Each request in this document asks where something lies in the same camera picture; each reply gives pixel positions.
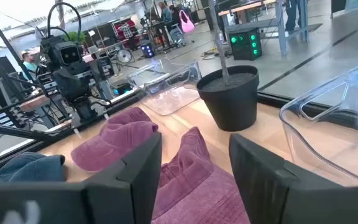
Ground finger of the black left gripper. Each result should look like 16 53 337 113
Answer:
96 55 115 79
37 72 58 95

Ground round floor fan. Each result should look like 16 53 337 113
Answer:
116 48 133 65

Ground green plant in black pot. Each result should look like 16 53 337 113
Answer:
196 0 260 132

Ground clear plastic bin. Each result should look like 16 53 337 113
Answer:
126 57 203 116
278 60 358 187

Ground black computer tower green lights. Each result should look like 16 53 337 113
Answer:
228 27 263 62

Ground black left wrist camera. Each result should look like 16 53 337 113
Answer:
54 40 83 68

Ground dark blue denim baseball cap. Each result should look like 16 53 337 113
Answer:
0 151 66 184

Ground pink bag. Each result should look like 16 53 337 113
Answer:
178 9 196 34

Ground floor cable bundle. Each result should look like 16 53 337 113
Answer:
200 46 232 60

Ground black cable loop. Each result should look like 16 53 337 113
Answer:
46 1 83 42

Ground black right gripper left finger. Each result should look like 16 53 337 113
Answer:
84 132 163 224

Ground wooden workbench with blue legs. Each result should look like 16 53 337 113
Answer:
218 0 310 57

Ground red tool cabinet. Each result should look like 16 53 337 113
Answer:
113 18 139 47

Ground black aluminium frame rail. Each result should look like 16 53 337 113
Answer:
256 90 358 125
0 90 145 180

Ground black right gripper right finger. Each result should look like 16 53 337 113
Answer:
228 133 346 224

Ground black computer tower blue lights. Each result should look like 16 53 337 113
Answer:
140 42 155 59

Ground person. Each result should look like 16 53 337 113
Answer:
168 4 185 44
20 51 39 82
284 0 304 32
157 1 173 25

